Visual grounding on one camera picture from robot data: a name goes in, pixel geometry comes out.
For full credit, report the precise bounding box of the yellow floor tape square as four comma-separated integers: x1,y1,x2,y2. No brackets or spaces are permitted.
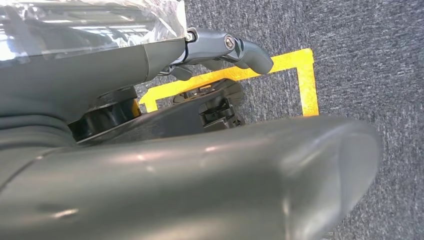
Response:
130,48,320,117

